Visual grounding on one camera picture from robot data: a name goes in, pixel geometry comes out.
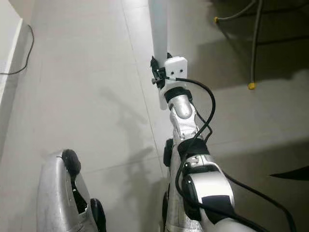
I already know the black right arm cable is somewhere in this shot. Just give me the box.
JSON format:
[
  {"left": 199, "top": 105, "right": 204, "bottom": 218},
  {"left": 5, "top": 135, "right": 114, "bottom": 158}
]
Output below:
[{"left": 167, "top": 76, "right": 297, "bottom": 232}]

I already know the thin grey wall cable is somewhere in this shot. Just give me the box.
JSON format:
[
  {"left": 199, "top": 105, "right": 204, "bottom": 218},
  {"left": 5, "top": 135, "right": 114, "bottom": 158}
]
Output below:
[{"left": 0, "top": 24, "right": 35, "bottom": 75}]

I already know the white plastic table leg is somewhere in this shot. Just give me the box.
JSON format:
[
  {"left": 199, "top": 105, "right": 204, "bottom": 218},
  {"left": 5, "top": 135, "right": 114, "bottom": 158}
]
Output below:
[{"left": 147, "top": 0, "right": 169, "bottom": 111}]

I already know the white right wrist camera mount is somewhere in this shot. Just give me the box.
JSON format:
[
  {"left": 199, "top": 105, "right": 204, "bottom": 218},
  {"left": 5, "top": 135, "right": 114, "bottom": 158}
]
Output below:
[{"left": 162, "top": 57, "right": 189, "bottom": 95}]

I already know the silver right robot leg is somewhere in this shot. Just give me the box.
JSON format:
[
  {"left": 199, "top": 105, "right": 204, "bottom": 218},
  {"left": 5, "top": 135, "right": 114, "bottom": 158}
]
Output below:
[{"left": 162, "top": 138, "right": 184, "bottom": 232}]

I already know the grey metal table frame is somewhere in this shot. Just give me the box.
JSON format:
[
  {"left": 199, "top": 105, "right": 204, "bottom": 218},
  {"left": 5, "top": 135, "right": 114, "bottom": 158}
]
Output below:
[{"left": 213, "top": 0, "right": 309, "bottom": 91}]

